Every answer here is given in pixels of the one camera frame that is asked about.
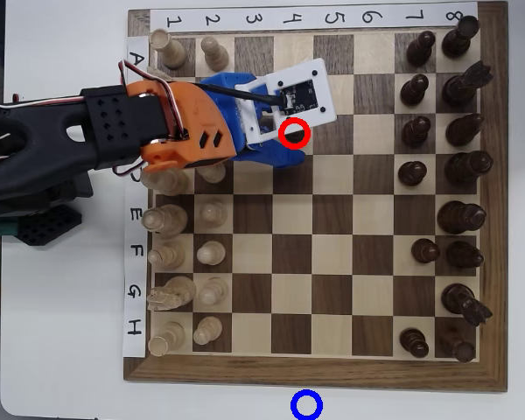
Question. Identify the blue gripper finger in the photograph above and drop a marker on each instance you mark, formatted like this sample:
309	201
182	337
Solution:
271	155

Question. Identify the dark wooden pawn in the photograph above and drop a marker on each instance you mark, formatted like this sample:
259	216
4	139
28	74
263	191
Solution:
412	172
413	92
425	250
420	48
415	342
294	136
415	131

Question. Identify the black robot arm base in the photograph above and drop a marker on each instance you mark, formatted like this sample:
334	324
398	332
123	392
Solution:
48	225

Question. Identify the light wooden pawn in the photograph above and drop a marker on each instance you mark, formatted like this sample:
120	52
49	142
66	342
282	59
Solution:
213	213
213	291
210	253
207	330
214	54
212	172

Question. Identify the light wooden rook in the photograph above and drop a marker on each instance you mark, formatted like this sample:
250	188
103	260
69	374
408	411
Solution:
170	50
166	339

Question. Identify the light wooden queen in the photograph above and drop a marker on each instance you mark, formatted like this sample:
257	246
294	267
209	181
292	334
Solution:
166	181

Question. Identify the white paper number strip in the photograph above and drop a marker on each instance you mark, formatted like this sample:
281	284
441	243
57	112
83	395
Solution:
312	17

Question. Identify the wooden chess board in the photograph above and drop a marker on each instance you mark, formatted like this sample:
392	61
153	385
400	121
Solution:
334	254

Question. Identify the light wooden king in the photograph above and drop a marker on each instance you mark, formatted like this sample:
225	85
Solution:
166	219

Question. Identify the light wooden bishop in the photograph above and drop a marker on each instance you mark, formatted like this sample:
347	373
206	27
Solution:
168	254

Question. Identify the light wooden knight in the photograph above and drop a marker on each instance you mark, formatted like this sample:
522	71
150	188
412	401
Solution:
175	293

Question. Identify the white paper letter strip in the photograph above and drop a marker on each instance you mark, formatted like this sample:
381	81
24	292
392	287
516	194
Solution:
135	271

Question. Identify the dark wooden bishop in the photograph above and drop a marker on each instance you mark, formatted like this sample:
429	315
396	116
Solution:
464	130
464	254

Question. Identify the dark wooden queen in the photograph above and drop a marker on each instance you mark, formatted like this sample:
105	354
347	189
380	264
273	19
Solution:
466	168

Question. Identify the dark wooden king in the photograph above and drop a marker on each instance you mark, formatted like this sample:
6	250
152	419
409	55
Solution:
459	218

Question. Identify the dark wooden knight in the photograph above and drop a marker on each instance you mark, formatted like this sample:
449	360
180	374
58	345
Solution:
461	87
461	299

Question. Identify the dark wooden rook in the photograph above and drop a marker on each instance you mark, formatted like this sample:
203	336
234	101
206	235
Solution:
457	345
457	41

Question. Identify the green clamp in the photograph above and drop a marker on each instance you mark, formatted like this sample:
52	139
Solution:
0	227

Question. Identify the white camera mount with board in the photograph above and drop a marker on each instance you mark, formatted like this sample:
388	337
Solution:
297	72

